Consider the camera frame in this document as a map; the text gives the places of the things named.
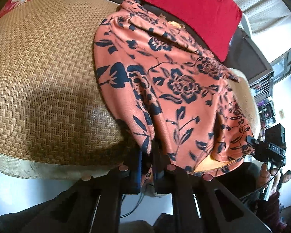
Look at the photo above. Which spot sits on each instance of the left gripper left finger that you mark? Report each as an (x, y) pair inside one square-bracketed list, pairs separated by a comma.
[(92, 205)]

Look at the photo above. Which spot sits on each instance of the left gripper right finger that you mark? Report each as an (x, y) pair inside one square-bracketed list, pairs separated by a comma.
[(200, 204)]

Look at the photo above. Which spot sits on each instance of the orange floral garment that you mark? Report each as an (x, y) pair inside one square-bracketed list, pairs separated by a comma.
[(161, 84)]

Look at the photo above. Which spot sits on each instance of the person's right hand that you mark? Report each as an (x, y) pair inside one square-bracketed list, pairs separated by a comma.
[(265, 176)]

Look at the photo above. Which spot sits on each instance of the shelf with small items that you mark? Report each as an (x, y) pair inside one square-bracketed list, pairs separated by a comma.
[(262, 91)]

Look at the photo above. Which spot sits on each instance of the woven rattan mat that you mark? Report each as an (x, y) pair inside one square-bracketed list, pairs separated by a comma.
[(52, 112)]

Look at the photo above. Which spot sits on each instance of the beige patterned curtain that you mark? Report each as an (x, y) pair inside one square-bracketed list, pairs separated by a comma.
[(264, 14)]

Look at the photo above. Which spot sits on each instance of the red cushion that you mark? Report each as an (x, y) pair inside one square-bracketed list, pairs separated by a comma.
[(215, 21)]

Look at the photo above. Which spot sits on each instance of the window with frame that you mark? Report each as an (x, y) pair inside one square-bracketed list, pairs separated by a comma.
[(281, 67)]

